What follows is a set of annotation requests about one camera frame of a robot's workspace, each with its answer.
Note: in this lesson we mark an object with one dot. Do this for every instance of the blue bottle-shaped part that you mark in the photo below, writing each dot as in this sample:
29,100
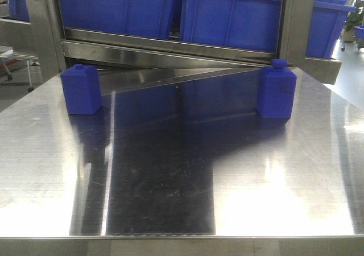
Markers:
276,90
81,88

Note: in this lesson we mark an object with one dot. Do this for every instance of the blue plastic bin left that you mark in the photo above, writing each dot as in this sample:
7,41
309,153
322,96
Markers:
145,18

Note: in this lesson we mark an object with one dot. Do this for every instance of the blue plastic bin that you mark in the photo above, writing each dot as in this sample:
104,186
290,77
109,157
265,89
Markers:
327,21
245,24
145,18

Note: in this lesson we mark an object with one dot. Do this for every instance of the blue plastic bin middle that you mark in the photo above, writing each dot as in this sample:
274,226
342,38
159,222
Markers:
245,24

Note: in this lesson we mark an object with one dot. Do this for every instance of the blue plastic bin right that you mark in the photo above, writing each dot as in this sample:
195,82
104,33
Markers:
327,21

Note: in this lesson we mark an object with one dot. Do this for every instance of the blue bin far left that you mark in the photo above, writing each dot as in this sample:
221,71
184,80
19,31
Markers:
18,10

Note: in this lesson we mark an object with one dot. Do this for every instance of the potted green plant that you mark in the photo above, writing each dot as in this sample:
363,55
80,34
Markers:
353,19

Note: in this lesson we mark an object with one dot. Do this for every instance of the stainless steel shelf frame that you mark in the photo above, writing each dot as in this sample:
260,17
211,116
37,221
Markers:
45,39

